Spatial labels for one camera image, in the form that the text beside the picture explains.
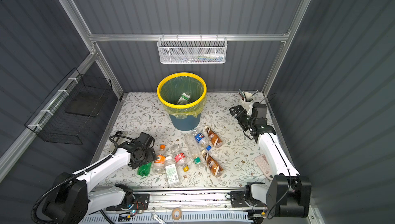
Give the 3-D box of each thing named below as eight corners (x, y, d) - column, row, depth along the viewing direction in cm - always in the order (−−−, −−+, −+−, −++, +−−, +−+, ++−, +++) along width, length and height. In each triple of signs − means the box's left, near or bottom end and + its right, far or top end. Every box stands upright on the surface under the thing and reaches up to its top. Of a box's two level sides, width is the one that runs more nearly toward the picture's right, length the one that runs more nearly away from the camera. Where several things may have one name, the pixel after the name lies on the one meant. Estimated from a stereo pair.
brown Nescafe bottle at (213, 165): (216, 179, 81) (217, 176, 77) (198, 156, 89) (198, 153, 85) (223, 173, 83) (224, 170, 79) (205, 151, 91) (205, 148, 87)
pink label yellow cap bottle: (178, 175, 83) (177, 172, 79) (172, 150, 93) (171, 146, 88) (190, 171, 85) (189, 167, 80) (183, 146, 94) (182, 142, 90)
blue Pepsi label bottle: (206, 152, 89) (206, 150, 87) (193, 137, 96) (193, 135, 93) (212, 147, 91) (213, 145, 89) (199, 133, 98) (199, 131, 95)
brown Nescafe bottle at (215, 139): (215, 149, 93) (216, 145, 88) (202, 130, 102) (202, 125, 97) (221, 146, 94) (222, 142, 90) (208, 127, 103) (209, 122, 98)
